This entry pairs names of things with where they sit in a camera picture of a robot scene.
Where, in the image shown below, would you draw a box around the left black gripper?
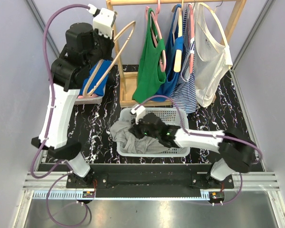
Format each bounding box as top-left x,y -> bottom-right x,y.
84,25 -> 115,69

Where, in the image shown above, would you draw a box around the grey tank top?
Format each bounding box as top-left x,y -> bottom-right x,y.
110,121 -> 169,154

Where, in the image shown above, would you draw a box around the beige plastic hanger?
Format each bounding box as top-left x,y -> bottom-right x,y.
79,21 -> 136,98

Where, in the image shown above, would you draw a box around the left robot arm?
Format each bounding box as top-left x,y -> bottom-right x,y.
31,22 -> 114,188

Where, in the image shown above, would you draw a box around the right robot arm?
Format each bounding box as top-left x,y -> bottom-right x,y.
130,113 -> 256,188

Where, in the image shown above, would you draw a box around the blue white striped top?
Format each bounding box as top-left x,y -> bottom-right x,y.
171,3 -> 197,114

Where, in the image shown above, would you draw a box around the green tank top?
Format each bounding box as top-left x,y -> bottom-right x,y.
132,8 -> 166,103

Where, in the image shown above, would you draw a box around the pink hanger under green top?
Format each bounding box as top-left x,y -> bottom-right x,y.
138,7 -> 167,76

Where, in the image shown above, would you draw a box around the blue tank top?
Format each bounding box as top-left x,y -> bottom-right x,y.
156,4 -> 184,97

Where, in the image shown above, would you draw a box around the cream wooden hanger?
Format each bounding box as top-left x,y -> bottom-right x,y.
173,0 -> 184,73

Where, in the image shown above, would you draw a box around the white tank top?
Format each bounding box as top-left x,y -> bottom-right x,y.
194,3 -> 233,107

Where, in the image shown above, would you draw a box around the pink hanger under striped top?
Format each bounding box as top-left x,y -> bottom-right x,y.
188,3 -> 195,74

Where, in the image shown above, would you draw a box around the cream hanger under white top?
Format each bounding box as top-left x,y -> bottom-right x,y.
200,2 -> 228,46

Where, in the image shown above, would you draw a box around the white centre basket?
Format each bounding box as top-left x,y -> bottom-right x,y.
116,107 -> 190,158

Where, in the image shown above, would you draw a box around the white basket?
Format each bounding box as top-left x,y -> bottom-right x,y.
75,96 -> 103,105
116,107 -> 190,158

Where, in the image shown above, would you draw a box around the wooden clothes rack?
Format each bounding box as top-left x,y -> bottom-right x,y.
106,0 -> 246,108

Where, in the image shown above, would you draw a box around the folded blue cloth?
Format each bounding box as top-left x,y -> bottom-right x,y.
79,60 -> 111,96

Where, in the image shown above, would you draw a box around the pink red folded clothes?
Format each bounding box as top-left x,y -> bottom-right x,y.
77,94 -> 98,99

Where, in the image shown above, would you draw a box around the white rear basket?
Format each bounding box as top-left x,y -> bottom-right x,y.
75,96 -> 103,105

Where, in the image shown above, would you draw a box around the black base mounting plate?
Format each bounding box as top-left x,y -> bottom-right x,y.
66,164 -> 234,200

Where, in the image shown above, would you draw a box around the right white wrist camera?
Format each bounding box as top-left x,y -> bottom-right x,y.
130,104 -> 146,124

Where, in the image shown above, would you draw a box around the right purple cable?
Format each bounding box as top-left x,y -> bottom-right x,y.
133,95 -> 264,206

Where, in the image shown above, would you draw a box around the purple cable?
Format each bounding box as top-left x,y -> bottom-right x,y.
29,4 -> 98,228
133,95 -> 264,206

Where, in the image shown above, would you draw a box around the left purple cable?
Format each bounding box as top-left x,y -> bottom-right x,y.
29,4 -> 98,228

